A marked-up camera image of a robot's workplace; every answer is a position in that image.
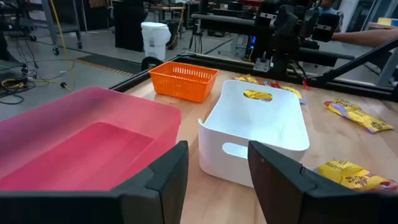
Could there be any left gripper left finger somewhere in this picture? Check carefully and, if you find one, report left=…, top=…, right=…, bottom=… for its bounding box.
left=0, top=140, right=190, bottom=224

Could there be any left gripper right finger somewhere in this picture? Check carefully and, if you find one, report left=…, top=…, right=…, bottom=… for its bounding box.
left=248, top=140, right=398, bottom=224

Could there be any pink plastic bin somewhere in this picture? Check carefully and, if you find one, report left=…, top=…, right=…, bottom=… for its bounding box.
left=0, top=86, right=183, bottom=192

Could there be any white plastic bin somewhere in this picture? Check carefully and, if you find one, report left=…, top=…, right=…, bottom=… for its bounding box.
left=198, top=79, right=311, bottom=189

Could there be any black orange-striped floor mat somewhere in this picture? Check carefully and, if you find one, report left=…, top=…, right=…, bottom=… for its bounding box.
left=75, top=54, right=143, bottom=78

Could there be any orange plastic basket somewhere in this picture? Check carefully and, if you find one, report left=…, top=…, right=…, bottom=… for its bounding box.
left=148, top=60, right=220, bottom=104

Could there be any white trash can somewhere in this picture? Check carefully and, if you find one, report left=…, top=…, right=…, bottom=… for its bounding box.
left=141, top=21, right=172, bottom=62

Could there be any grey metal cart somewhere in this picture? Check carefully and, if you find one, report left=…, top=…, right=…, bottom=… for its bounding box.
left=0, top=0, right=84, bottom=56

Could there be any black cabinet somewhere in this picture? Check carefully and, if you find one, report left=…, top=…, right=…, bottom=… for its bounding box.
left=113, top=0, right=149, bottom=52

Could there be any black tripod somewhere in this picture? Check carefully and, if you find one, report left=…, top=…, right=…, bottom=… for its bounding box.
left=188, top=21, right=205, bottom=54

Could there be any person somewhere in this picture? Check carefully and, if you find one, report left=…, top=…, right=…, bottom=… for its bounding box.
left=317, top=0, right=342, bottom=16

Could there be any dark grey desk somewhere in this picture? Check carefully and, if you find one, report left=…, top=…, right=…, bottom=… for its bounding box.
left=190, top=12, right=356, bottom=68

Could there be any black aluminium table frame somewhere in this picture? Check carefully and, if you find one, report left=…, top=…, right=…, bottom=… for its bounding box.
left=109, top=37, right=398, bottom=102

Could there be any black floor cable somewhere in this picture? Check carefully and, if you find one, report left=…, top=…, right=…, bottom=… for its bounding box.
left=0, top=57, right=77, bottom=106

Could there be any silver metal bracket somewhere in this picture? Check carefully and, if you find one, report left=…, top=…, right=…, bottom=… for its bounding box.
left=252, top=57, right=272, bottom=73

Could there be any black frame clamp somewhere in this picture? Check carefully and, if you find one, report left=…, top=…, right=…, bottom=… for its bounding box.
left=141, top=56, right=164, bottom=72

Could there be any yellow hanging cable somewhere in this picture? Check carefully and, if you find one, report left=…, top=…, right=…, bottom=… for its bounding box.
left=49, top=0, right=78, bottom=91

